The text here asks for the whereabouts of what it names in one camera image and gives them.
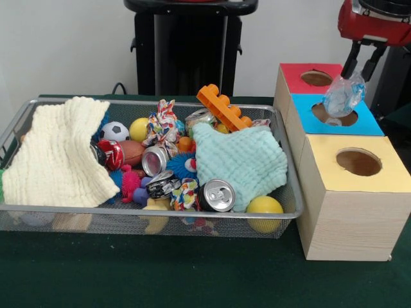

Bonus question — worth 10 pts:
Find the mint green cloth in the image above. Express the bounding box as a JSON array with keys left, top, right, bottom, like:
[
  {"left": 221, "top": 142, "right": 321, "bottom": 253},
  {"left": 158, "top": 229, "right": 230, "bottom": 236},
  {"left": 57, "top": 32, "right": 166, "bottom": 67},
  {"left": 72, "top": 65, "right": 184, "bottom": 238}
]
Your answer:
[{"left": 191, "top": 121, "right": 288, "bottom": 212}]

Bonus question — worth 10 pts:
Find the crushed red can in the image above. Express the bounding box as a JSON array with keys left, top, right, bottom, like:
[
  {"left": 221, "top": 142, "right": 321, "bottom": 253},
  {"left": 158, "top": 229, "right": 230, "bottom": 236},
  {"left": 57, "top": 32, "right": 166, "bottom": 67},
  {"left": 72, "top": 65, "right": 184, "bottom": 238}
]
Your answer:
[{"left": 89, "top": 139, "right": 125, "bottom": 171}]

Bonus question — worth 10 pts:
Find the silver drink can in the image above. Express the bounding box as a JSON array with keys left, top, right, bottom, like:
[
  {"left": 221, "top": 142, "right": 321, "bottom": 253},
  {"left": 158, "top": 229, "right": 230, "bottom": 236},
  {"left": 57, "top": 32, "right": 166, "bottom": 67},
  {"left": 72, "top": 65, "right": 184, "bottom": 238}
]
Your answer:
[{"left": 197, "top": 178, "right": 237, "bottom": 213}]

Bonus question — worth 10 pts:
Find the yellow ball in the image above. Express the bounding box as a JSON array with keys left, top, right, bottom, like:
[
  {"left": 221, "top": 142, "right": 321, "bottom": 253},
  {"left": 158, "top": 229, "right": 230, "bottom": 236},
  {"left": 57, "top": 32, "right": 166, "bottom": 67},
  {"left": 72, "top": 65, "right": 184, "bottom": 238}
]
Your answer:
[
  {"left": 246, "top": 195, "right": 284, "bottom": 234},
  {"left": 129, "top": 117, "right": 150, "bottom": 142}
]

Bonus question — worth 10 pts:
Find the blue spiky ball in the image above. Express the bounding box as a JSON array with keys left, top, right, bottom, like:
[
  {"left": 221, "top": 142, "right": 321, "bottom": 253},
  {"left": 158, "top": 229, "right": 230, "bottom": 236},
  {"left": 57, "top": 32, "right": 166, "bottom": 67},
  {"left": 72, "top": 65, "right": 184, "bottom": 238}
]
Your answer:
[{"left": 166, "top": 152, "right": 197, "bottom": 179}]

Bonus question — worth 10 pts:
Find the small soccer ball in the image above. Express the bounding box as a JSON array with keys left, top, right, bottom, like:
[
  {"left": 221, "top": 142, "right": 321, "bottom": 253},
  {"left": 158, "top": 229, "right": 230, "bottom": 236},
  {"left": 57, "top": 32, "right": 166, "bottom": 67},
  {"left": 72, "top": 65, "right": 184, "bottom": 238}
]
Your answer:
[{"left": 98, "top": 121, "right": 131, "bottom": 142}]

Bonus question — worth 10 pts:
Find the clear plastic bottle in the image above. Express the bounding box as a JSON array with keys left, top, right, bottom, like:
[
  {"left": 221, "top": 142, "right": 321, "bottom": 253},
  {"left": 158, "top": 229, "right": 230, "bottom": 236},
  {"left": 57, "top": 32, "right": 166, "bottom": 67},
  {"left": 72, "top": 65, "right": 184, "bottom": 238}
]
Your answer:
[{"left": 322, "top": 71, "right": 367, "bottom": 120}]

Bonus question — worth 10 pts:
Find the shallow mesh bin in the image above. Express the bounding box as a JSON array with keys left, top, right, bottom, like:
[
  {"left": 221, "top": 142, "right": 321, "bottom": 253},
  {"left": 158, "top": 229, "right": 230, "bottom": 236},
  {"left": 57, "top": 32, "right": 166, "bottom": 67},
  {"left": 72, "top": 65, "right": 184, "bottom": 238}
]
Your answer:
[{"left": 0, "top": 98, "right": 305, "bottom": 240}]

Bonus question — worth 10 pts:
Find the cream cloth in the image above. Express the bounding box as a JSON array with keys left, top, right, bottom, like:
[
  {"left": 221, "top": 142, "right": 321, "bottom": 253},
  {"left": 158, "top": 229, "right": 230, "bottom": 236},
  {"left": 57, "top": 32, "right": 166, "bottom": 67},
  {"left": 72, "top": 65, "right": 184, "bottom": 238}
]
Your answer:
[{"left": 1, "top": 96, "right": 121, "bottom": 209}]

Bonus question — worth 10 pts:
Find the brown toy football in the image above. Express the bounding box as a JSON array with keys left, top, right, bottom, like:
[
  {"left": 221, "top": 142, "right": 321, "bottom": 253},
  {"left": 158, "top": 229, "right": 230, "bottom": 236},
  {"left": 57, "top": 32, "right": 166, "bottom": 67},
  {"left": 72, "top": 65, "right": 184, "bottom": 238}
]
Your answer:
[{"left": 119, "top": 140, "right": 146, "bottom": 166}]

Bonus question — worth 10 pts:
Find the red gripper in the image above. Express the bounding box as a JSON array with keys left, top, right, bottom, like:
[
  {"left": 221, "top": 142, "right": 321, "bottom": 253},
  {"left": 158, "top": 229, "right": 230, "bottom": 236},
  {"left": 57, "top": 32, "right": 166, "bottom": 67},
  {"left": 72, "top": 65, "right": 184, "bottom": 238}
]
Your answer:
[{"left": 337, "top": 0, "right": 411, "bottom": 81}]

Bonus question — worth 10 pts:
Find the wooden box with three holes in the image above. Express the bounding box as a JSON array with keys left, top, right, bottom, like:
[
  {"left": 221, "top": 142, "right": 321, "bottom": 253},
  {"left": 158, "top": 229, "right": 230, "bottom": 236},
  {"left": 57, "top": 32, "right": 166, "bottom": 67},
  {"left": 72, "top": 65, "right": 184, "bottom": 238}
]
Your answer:
[{"left": 274, "top": 62, "right": 411, "bottom": 262}]

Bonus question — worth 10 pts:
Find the orange toy building block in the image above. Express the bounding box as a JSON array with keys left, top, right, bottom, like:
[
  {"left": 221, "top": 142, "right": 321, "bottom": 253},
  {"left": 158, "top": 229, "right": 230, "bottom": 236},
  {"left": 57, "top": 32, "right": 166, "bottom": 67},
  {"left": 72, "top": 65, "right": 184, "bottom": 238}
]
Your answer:
[{"left": 196, "top": 83, "right": 254, "bottom": 133}]

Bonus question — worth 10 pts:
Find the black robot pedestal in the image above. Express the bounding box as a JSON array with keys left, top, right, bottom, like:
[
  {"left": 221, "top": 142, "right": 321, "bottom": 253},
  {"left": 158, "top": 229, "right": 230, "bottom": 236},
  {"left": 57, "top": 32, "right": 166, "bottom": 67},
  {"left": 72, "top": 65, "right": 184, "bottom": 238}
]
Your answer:
[{"left": 123, "top": 0, "right": 259, "bottom": 96}]

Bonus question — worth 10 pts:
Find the dark green table cloth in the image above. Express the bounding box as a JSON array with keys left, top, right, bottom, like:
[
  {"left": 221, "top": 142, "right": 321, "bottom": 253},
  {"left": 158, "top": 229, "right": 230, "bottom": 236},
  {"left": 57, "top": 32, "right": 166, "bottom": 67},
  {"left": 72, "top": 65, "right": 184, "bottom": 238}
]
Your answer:
[
  {"left": 0, "top": 94, "right": 411, "bottom": 308},
  {"left": 375, "top": 102, "right": 411, "bottom": 151}
]

